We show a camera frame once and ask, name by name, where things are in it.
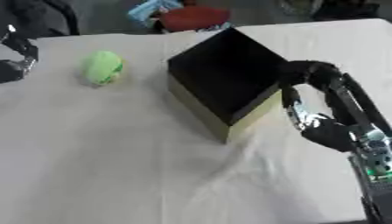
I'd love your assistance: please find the light blue packet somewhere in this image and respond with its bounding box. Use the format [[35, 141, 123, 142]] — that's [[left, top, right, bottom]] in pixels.
[[125, 0, 184, 29]]

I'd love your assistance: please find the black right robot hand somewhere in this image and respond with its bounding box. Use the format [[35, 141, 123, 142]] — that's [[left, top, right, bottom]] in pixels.
[[276, 59, 392, 153]]

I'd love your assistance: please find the open box black inside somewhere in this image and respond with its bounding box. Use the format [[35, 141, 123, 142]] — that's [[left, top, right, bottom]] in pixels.
[[166, 27, 291, 144]]

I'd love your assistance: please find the red bag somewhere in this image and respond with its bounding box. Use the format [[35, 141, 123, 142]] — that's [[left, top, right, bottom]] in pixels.
[[157, 6, 233, 33]]

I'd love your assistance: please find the green round soft toy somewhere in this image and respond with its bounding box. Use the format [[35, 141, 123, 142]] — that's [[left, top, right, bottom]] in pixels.
[[80, 50, 126, 87]]

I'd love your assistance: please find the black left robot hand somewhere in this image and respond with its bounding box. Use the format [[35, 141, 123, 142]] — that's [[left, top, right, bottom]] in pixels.
[[0, 24, 40, 84]]

